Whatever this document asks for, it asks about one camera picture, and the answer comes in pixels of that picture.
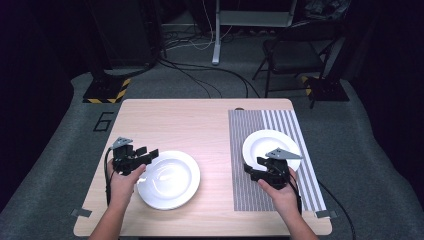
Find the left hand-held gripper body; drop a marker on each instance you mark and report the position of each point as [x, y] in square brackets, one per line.
[125, 160]

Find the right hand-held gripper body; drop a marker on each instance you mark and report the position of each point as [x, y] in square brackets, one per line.
[276, 171]

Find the white plate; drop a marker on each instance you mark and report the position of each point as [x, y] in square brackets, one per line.
[263, 145]
[170, 180]

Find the person's right hand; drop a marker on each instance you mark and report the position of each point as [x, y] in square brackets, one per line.
[285, 200]

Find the person's left hand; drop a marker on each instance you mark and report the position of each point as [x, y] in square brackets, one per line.
[121, 190]

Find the grey striped placemat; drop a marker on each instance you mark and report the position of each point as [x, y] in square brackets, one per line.
[243, 193]

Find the small brown table grommet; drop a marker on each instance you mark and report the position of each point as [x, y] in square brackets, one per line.
[239, 108]

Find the grey tape strip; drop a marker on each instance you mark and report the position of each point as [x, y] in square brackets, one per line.
[81, 212]
[326, 214]

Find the black yellow striped stand base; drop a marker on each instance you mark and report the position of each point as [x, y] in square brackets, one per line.
[325, 88]
[106, 90]

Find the black folding chair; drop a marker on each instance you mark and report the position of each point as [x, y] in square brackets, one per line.
[290, 56]

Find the black cabinet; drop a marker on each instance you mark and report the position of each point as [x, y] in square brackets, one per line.
[123, 33]

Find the white metal stand leg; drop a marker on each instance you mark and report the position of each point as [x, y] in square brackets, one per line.
[216, 33]

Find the grey panel on stand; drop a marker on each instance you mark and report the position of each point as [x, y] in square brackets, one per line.
[255, 18]

